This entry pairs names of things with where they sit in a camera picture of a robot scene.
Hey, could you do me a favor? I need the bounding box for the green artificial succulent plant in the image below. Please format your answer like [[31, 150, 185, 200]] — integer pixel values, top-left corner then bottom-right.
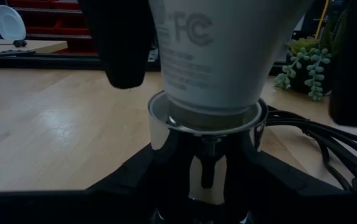
[[273, 9, 349, 103]]

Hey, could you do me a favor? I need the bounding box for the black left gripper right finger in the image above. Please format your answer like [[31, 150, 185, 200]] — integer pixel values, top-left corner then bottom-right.
[[224, 133, 357, 224]]

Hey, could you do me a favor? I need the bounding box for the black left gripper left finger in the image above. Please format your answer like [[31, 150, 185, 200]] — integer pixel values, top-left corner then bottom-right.
[[0, 132, 194, 224]]

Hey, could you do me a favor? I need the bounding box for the black round knob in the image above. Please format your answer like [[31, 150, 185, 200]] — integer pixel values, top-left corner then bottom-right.
[[12, 39, 28, 49]]

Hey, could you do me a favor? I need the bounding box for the red storage shelf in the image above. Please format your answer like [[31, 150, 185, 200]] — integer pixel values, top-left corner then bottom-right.
[[6, 0, 100, 54]]

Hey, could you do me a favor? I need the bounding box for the chrome lamp socket base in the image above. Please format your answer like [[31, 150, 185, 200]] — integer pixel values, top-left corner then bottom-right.
[[147, 90, 269, 224]]

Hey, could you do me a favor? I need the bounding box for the orange wooden desk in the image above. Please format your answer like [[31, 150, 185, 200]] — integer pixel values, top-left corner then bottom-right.
[[0, 38, 69, 59]]

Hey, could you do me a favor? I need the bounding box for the white frosted lightbulb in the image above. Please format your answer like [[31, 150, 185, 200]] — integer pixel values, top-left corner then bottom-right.
[[148, 0, 315, 116]]

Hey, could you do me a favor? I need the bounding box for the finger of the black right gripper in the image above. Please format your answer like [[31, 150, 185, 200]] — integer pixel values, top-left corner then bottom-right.
[[328, 0, 357, 128], [78, 0, 155, 90]]

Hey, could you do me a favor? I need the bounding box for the yellow pole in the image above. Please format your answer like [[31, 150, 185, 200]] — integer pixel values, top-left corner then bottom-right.
[[314, 0, 331, 40]]

